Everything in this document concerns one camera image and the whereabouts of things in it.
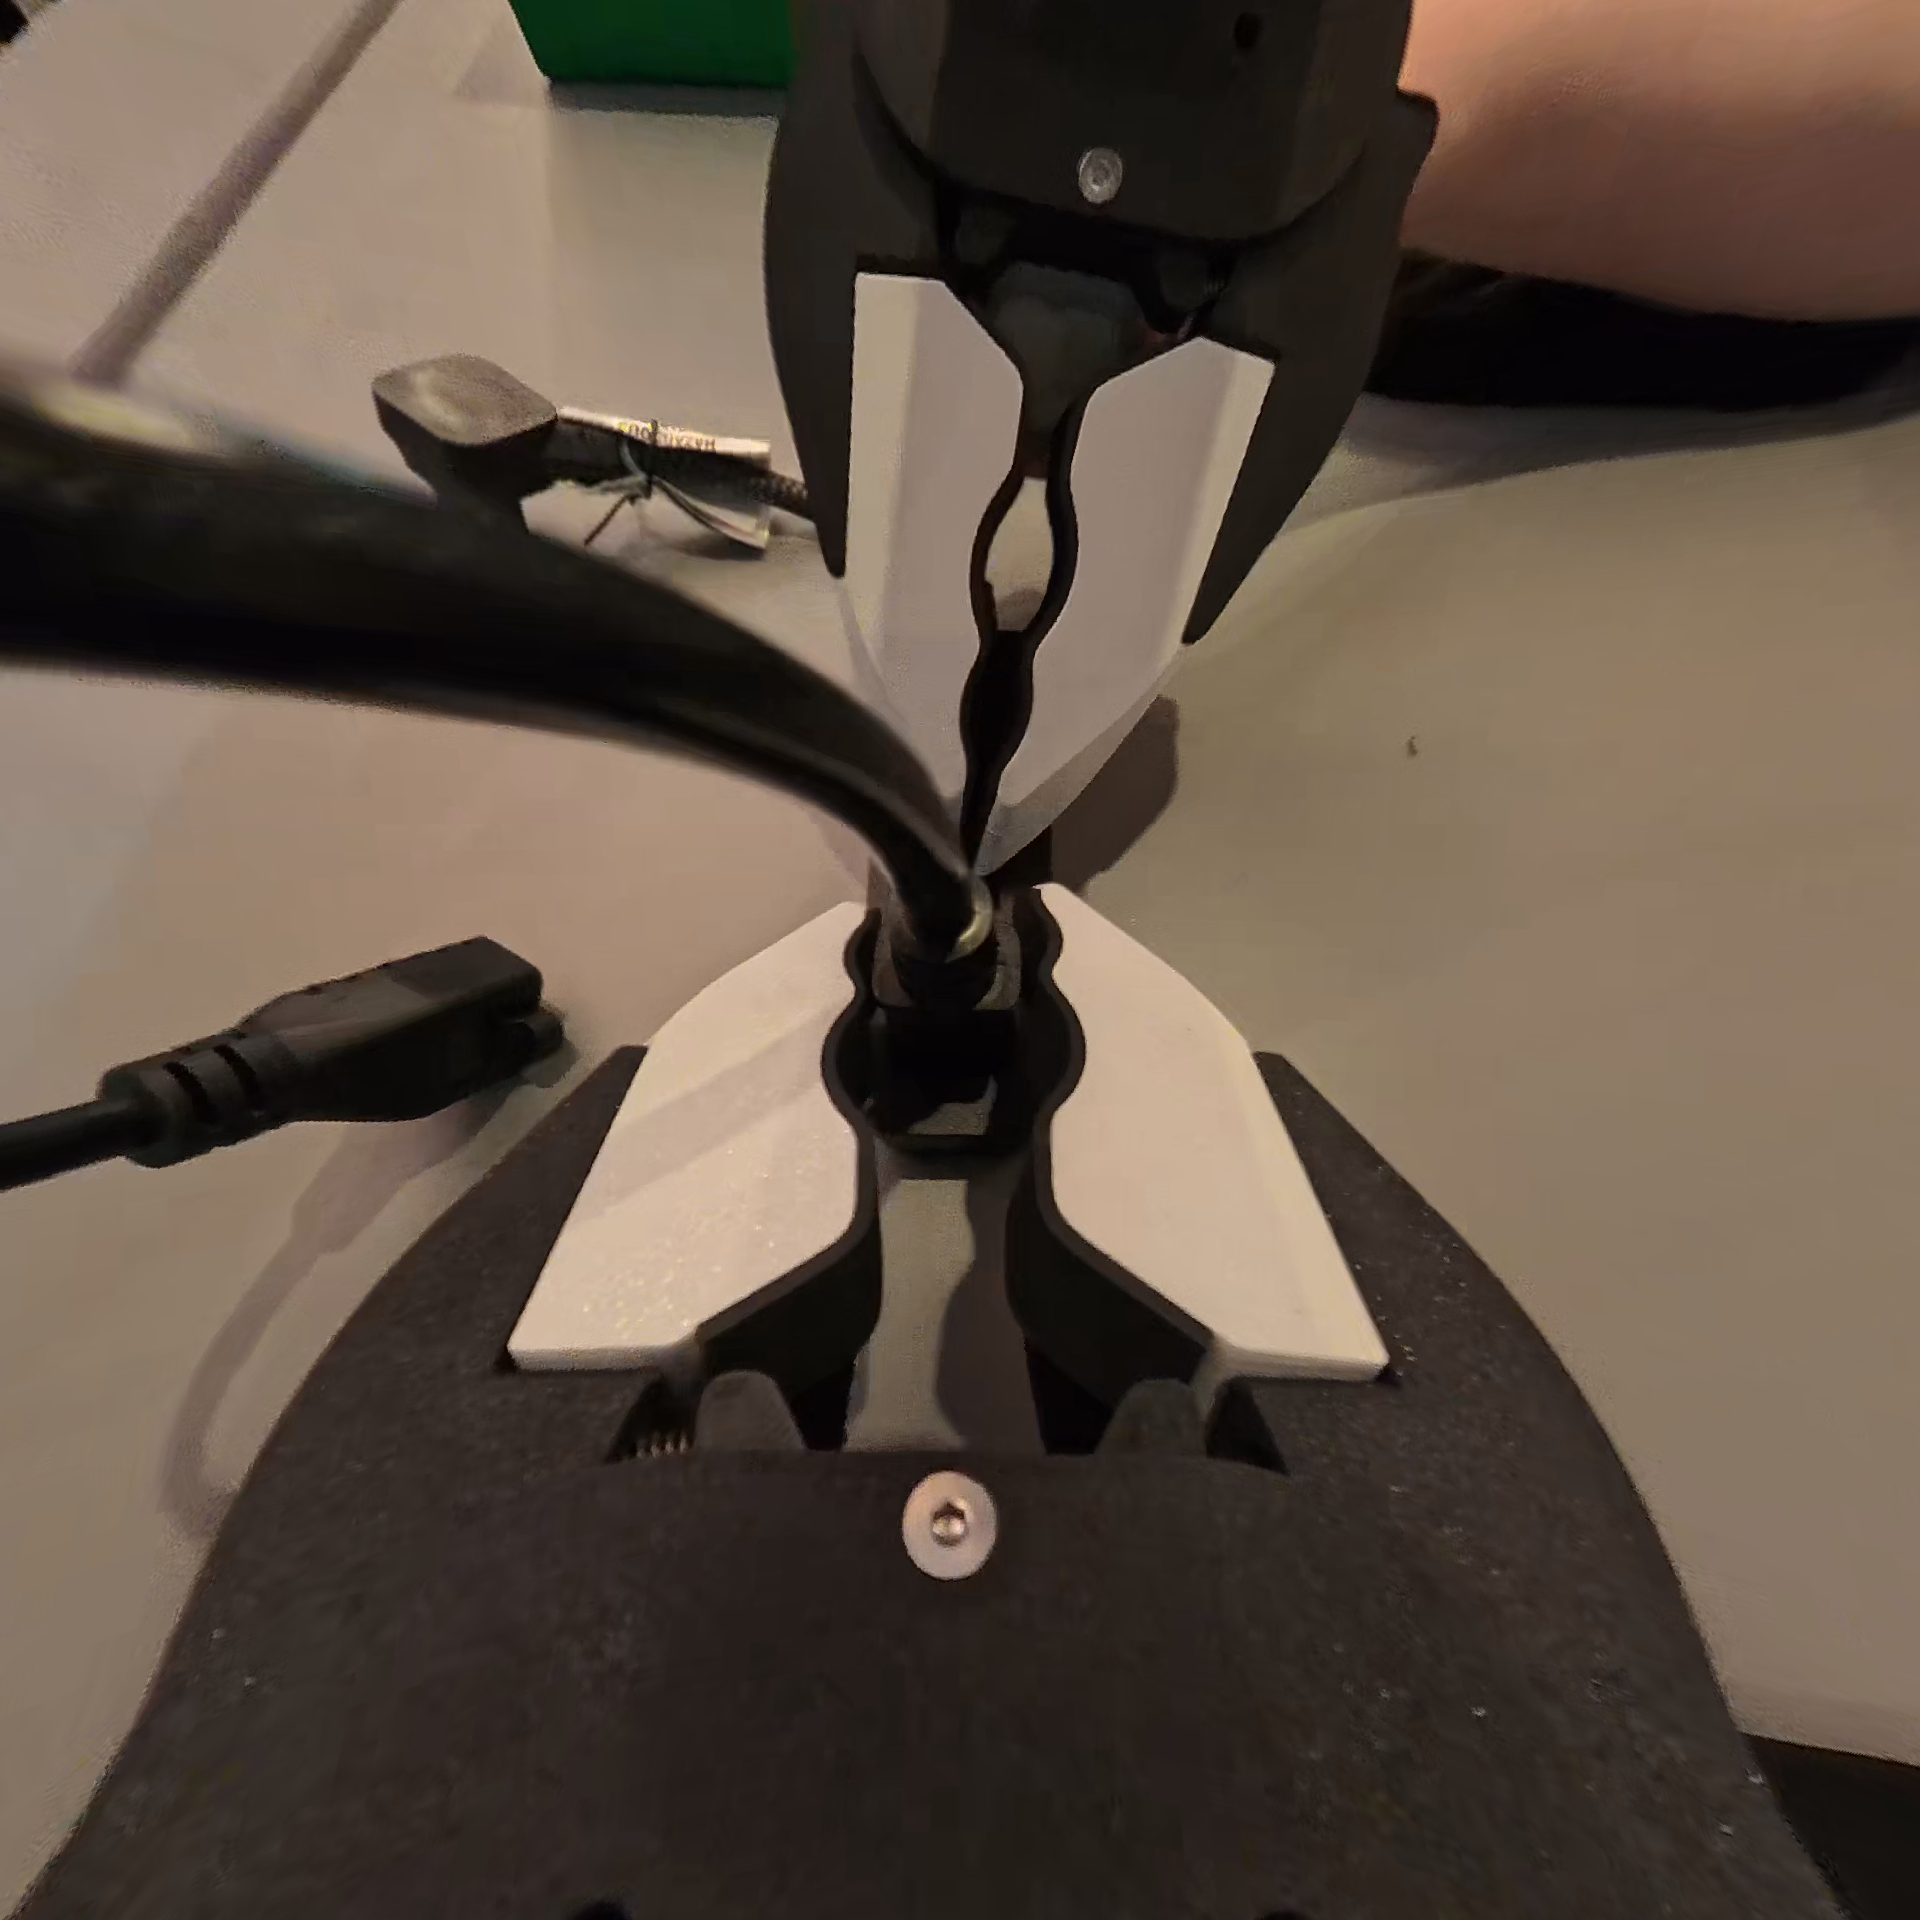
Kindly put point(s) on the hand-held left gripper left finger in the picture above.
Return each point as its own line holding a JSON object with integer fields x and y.
{"x": 704, "y": 1186}

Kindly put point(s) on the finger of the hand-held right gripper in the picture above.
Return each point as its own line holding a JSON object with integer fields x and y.
{"x": 914, "y": 482}
{"x": 1154, "y": 525}

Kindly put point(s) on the person's right forearm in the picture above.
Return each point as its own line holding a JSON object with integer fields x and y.
{"x": 1651, "y": 149}

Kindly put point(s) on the green plastic bin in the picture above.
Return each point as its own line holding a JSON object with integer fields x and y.
{"x": 660, "y": 37}

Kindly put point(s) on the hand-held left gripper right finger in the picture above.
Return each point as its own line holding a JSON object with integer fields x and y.
{"x": 1201, "y": 1186}

